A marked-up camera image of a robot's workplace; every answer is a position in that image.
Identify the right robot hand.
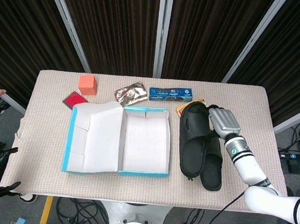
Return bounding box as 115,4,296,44
205,103,244,142

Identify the black slipper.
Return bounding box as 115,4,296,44
175,100,220,184
198,136,226,193

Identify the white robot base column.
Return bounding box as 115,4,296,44
96,200,175,224

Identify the yellow curry box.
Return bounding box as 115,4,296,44
175,95,209,120

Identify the orange cube block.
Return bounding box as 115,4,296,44
77,74,99,96

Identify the light blue shoe box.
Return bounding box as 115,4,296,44
61,97,175,182

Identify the white black sneaker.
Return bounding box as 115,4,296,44
18,191,39,204

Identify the long blue carton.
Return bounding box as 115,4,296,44
148,84,193,105

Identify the dark ribbed partition panel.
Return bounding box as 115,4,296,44
161,0,276,87
0,0,91,114
50,0,162,79
224,0,300,129

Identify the red black flat pad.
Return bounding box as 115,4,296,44
61,89,90,112

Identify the black foot pedal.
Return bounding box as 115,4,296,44
287,159,300,174

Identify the gold foil snack packet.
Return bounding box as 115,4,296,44
112,79,150,109

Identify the beige woven tablecloth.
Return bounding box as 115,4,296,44
0,66,298,216

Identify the grey metal partition post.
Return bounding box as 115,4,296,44
0,79,29,115
221,0,288,88
38,0,97,73
273,100,300,137
152,0,175,80

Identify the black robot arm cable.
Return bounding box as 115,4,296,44
198,187,246,224

